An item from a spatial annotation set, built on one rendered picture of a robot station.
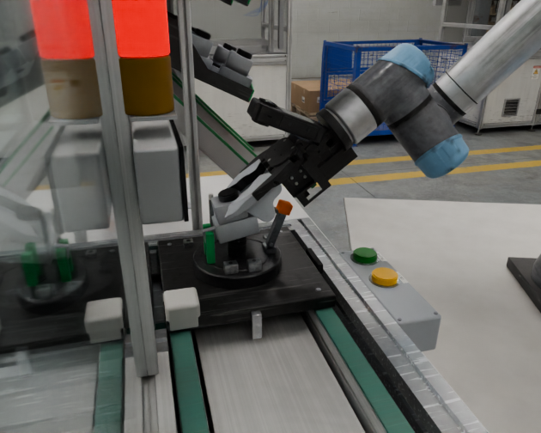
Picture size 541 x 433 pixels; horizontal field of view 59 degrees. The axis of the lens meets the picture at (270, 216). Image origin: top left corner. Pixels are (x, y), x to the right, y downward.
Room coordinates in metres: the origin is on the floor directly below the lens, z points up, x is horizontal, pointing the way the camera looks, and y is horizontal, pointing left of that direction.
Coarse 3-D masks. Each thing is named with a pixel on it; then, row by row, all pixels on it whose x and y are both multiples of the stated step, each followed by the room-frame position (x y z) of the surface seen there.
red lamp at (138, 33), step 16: (112, 0) 0.43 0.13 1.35; (128, 0) 0.42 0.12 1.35; (144, 0) 0.43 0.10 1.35; (160, 0) 0.44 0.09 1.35; (128, 16) 0.42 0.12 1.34; (144, 16) 0.42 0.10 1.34; (160, 16) 0.44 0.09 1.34; (128, 32) 0.42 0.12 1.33; (144, 32) 0.42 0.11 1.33; (160, 32) 0.43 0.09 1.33; (128, 48) 0.42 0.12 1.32; (144, 48) 0.42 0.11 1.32; (160, 48) 0.43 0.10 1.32
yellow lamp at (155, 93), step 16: (128, 64) 0.42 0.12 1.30; (144, 64) 0.42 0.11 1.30; (160, 64) 0.43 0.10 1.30; (128, 80) 0.42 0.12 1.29; (144, 80) 0.42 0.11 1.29; (160, 80) 0.43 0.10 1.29; (128, 96) 0.42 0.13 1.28; (144, 96) 0.42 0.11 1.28; (160, 96) 0.43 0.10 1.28; (128, 112) 0.43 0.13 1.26; (144, 112) 0.42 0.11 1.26; (160, 112) 0.43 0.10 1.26
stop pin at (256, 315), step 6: (252, 312) 0.54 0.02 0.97; (258, 312) 0.54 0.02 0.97; (252, 318) 0.53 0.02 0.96; (258, 318) 0.53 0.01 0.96; (252, 324) 0.53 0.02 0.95; (258, 324) 0.53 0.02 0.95; (252, 330) 0.53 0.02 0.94; (258, 330) 0.53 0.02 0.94; (252, 336) 0.53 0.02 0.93; (258, 336) 0.53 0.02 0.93
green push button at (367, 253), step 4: (356, 248) 0.72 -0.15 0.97; (360, 248) 0.72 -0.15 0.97; (364, 248) 0.72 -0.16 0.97; (368, 248) 0.72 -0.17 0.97; (356, 252) 0.70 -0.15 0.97; (360, 252) 0.70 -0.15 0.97; (364, 252) 0.70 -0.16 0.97; (368, 252) 0.70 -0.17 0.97; (372, 252) 0.70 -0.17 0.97; (356, 256) 0.69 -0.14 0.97; (360, 256) 0.69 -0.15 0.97; (364, 256) 0.69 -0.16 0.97; (368, 256) 0.69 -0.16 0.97; (372, 256) 0.69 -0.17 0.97; (376, 256) 0.69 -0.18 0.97; (356, 260) 0.69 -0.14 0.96; (360, 260) 0.69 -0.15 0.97; (364, 260) 0.68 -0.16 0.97; (368, 260) 0.68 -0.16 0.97; (372, 260) 0.69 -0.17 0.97
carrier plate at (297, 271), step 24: (168, 240) 0.75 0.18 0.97; (288, 240) 0.75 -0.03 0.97; (168, 264) 0.66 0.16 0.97; (192, 264) 0.66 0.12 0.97; (288, 264) 0.67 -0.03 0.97; (312, 264) 0.67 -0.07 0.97; (168, 288) 0.59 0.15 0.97; (216, 288) 0.59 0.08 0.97; (264, 288) 0.60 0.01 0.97; (288, 288) 0.60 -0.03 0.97; (312, 288) 0.60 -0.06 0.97; (216, 312) 0.53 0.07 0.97; (240, 312) 0.54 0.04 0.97; (264, 312) 0.55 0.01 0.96; (288, 312) 0.56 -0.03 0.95
